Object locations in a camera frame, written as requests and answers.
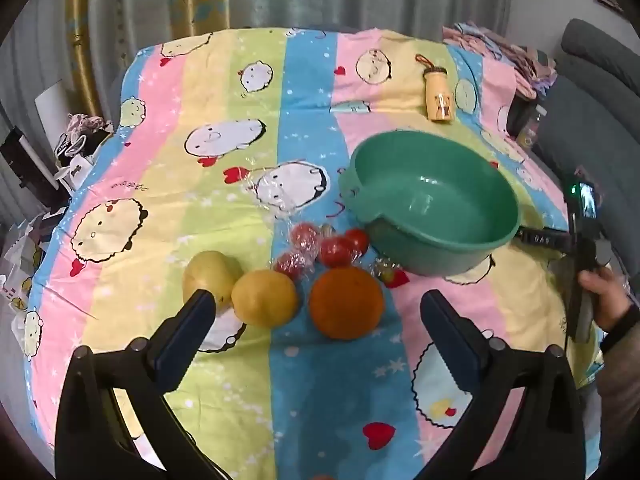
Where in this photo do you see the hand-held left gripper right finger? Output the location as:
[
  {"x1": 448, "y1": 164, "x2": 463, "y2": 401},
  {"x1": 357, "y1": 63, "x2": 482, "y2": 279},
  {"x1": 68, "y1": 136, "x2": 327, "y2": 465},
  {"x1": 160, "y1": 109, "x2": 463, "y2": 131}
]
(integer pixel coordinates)
[{"x1": 400, "y1": 289, "x2": 586, "y2": 480}]

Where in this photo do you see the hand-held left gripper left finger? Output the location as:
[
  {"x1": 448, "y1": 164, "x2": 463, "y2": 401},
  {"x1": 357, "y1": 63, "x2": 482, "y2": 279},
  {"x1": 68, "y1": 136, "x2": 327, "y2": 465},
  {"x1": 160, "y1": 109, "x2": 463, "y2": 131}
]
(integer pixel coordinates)
[{"x1": 54, "y1": 287, "x2": 236, "y2": 480}]

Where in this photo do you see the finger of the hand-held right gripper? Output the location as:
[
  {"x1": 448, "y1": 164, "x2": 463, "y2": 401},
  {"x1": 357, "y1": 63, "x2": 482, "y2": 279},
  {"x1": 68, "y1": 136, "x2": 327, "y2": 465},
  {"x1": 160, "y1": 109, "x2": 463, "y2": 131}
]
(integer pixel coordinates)
[{"x1": 515, "y1": 226, "x2": 573, "y2": 252}]

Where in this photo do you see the yellow-green pear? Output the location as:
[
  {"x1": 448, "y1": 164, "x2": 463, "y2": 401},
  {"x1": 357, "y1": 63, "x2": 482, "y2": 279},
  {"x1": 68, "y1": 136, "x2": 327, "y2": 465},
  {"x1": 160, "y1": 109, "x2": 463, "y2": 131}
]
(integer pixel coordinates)
[{"x1": 182, "y1": 251, "x2": 238, "y2": 311}]

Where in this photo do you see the yellow citrus fruit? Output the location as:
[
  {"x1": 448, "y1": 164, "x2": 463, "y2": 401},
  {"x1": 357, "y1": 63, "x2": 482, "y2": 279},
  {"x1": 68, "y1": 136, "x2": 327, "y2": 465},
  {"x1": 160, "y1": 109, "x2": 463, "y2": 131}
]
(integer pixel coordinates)
[{"x1": 231, "y1": 270, "x2": 299, "y2": 328}]

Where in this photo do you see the orange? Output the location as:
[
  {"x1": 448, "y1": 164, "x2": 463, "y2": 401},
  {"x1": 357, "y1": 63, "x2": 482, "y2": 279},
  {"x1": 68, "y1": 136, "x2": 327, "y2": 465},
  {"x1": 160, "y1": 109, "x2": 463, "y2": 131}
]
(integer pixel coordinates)
[{"x1": 309, "y1": 267, "x2": 385, "y2": 339}]

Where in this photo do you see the green plastic basin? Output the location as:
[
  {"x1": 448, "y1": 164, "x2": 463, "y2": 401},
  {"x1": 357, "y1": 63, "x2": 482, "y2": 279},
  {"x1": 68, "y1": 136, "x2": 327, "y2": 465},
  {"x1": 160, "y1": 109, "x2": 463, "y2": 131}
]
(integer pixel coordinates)
[{"x1": 339, "y1": 131, "x2": 521, "y2": 277}]

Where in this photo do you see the red tomato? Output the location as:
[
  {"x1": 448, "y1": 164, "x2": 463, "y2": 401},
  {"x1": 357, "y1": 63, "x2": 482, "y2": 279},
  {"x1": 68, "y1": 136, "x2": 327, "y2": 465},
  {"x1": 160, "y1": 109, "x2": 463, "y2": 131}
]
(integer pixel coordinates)
[
  {"x1": 345, "y1": 228, "x2": 370, "y2": 256},
  {"x1": 274, "y1": 252, "x2": 306, "y2": 281},
  {"x1": 291, "y1": 223, "x2": 321, "y2": 251},
  {"x1": 320, "y1": 237, "x2": 353, "y2": 268}
]

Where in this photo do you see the person's right forearm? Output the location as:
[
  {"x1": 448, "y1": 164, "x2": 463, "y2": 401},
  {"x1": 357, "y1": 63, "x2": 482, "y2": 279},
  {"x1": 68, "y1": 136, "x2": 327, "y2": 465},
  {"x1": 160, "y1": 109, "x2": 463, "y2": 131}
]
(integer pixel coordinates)
[{"x1": 585, "y1": 304, "x2": 640, "y2": 466}]

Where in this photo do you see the person's right hand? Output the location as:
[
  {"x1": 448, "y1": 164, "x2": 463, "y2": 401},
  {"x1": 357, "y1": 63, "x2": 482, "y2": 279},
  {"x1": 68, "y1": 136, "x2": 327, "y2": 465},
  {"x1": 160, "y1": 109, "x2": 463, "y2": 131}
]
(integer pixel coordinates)
[{"x1": 577, "y1": 265, "x2": 633, "y2": 333}]

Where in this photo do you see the grey sofa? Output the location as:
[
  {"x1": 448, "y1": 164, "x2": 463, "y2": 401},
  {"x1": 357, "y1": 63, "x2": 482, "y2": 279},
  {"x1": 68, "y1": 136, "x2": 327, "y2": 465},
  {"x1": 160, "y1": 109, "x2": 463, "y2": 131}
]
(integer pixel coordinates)
[{"x1": 530, "y1": 19, "x2": 640, "y2": 221}]

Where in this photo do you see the clear plastic wrap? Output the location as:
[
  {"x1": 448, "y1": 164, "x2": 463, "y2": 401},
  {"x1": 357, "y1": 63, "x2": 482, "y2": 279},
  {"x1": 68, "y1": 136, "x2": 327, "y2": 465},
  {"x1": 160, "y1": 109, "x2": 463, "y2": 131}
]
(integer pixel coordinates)
[{"x1": 244, "y1": 159, "x2": 302, "y2": 222}]

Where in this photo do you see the pile of folded clothes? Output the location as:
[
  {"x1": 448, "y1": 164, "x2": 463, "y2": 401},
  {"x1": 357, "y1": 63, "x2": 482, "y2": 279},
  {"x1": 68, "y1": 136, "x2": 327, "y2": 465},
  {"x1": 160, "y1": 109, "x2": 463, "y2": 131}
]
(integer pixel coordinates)
[{"x1": 442, "y1": 21, "x2": 558, "y2": 100}]

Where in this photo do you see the yellow bear print bottle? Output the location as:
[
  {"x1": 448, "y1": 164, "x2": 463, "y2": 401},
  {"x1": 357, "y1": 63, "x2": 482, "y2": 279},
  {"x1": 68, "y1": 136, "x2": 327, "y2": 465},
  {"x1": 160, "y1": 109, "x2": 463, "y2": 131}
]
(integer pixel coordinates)
[{"x1": 415, "y1": 54, "x2": 455, "y2": 122}]

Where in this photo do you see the white printed bag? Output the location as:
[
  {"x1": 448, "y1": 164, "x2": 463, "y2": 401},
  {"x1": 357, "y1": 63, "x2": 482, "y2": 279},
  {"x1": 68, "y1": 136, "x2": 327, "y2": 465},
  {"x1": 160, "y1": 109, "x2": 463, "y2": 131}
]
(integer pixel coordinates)
[{"x1": 0, "y1": 212, "x2": 58, "y2": 321}]

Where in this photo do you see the black and white bag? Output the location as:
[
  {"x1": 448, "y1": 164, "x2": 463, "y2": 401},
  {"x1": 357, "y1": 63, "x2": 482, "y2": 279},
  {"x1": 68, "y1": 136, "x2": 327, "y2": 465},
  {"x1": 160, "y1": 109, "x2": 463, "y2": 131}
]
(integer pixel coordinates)
[{"x1": 54, "y1": 129, "x2": 115, "y2": 193}]

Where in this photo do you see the striped cartoon printed blanket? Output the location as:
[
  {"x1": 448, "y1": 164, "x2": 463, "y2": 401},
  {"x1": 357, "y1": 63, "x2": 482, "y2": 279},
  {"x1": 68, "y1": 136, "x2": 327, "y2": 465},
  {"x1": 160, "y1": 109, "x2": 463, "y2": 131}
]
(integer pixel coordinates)
[{"x1": 22, "y1": 27, "x2": 608, "y2": 480}]

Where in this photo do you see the pink patterned cloth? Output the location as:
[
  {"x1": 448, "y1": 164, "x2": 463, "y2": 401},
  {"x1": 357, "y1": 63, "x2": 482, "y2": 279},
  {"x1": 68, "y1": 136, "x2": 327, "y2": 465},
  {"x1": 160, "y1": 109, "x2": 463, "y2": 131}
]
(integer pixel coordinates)
[{"x1": 67, "y1": 112, "x2": 108, "y2": 134}]

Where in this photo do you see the black box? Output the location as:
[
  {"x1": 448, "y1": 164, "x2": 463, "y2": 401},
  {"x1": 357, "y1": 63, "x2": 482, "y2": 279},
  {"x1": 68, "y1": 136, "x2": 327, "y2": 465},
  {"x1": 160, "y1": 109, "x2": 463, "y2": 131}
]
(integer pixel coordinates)
[{"x1": 0, "y1": 127, "x2": 53, "y2": 203}]

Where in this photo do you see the yellow patterned curtain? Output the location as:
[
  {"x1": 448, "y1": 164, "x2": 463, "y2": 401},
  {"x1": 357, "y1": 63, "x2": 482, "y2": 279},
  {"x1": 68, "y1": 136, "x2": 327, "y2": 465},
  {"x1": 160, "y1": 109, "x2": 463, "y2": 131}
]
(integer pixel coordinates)
[{"x1": 65, "y1": 0, "x2": 232, "y2": 117}]

